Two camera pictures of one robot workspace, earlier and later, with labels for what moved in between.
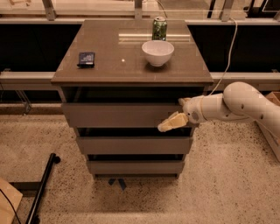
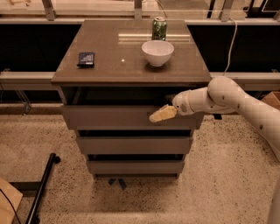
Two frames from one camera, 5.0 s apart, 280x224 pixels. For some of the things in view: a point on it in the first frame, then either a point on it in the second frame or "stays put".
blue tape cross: (122, 182) stays put
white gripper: (192, 112) -> (181, 104)
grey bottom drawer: (136, 167) stays put
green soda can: (159, 29) stays put
